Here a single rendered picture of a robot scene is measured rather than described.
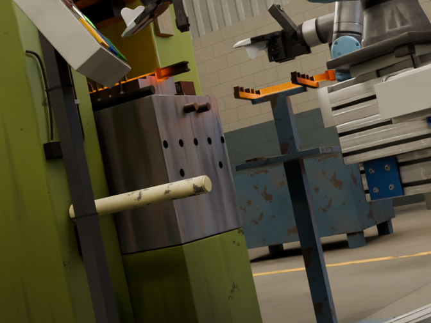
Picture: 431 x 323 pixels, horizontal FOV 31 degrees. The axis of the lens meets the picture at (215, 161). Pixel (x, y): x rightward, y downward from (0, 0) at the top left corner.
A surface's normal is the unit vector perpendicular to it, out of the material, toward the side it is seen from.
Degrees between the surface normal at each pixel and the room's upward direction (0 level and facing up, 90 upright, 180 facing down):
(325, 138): 90
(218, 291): 90
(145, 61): 90
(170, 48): 90
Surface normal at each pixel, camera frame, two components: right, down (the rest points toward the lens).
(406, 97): -0.78, 0.13
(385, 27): -0.51, -0.24
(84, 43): -0.09, -0.03
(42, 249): -0.50, 0.06
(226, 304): 0.84, -0.20
